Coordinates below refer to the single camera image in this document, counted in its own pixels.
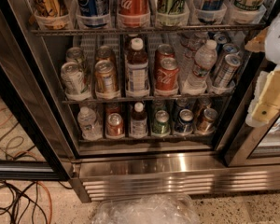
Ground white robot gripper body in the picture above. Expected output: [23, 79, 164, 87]
[264, 12, 280, 64]

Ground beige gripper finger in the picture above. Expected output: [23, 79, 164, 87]
[251, 66, 280, 123]
[245, 27, 268, 52]

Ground blue pepsi can front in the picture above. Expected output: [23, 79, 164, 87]
[174, 109, 193, 134]

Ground blue pepsi can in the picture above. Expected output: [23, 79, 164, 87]
[174, 109, 193, 134]
[172, 98, 189, 120]

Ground silver slim can front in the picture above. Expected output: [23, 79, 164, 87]
[213, 54, 242, 88]

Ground white green can top shelf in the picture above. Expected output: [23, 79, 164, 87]
[232, 0, 264, 23]

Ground right glass fridge door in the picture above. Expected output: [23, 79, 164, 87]
[223, 63, 280, 168]

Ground glass fridge door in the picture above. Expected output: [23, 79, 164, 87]
[0, 49, 71, 180]
[223, 63, 280, 168]

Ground water bottle middle shelf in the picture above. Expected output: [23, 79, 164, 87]
[184, 39, 217, 95]

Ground water bottle shelf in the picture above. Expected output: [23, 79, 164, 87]
[184, 39, 217, 95]
[77, 106, 103, 141]

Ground red bull can top shelf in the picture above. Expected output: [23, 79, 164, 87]
[194, 0, 226, 24]

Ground brown gold can front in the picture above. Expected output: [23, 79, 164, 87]
[196, 108, 217, 134]

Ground blue pepsi can rear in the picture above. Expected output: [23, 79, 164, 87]
[172, 98, 189, 120]

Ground red coca-cola can front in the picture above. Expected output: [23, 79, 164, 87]
[155, 57, 179, 96]

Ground green soda can front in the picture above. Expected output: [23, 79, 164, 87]
[152, 110, 170, 136]

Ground tea bottle middle shelf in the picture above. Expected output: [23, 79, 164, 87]
[125, 38, 149, 97]

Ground tea bottle shelf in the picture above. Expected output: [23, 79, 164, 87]
[130, 102, 147, 138]
[125, 38, 149, 97]

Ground coca-cola can top shelf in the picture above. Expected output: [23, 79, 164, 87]
[119, 0, 148, 27]

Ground stainless steel fridge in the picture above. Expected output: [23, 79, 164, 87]
[0, 0, 280, 203]

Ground tea bottle bottom shelf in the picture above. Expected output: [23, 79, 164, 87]
[130, 102, 147, 138]

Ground orange can middle shelf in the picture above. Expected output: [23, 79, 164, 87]
[94, 60, 119, 99]

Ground red can bottom shelf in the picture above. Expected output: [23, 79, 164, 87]
[106, 113, 124, 139]

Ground pepsi can top shelf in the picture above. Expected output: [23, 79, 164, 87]
[77, 0, 109, 28]

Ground water bottle bottom shelf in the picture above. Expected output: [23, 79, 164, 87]
[77, 106, 103, 141]

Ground silver white can middle shelf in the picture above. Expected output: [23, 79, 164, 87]
[61, 62, 91, 101]

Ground yellow can top shelf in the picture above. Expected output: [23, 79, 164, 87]
[34, 0, 68, 30]

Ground left glass fridge door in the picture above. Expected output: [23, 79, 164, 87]
[0, 49, 71, 180]

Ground clear plastic bag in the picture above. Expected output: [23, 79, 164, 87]
[91, 194, 201, 224]

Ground black orange floor cables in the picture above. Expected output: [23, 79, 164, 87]
[0, 179, 73, 224]

